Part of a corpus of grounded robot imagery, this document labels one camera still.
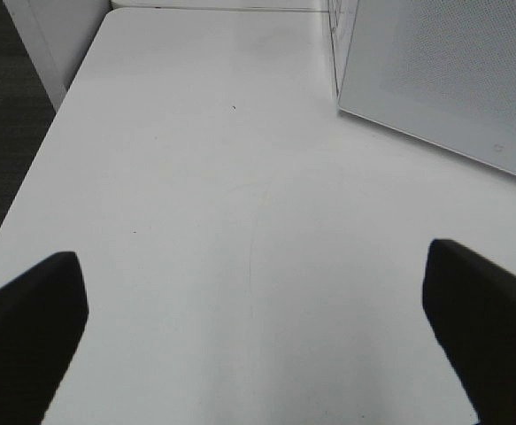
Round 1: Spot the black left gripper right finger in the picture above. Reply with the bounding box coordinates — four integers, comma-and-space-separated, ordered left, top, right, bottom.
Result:
422, 239, 516, 424

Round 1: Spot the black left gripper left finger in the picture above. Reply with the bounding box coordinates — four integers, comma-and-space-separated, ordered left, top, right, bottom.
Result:
0, 251, 89, 424

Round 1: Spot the white microwave oven body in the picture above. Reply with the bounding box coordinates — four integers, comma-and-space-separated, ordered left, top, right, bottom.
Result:
327, 0, 516, 187

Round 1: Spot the white side partition panel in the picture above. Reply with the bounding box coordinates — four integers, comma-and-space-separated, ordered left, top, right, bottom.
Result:
4, 0, 112, 110

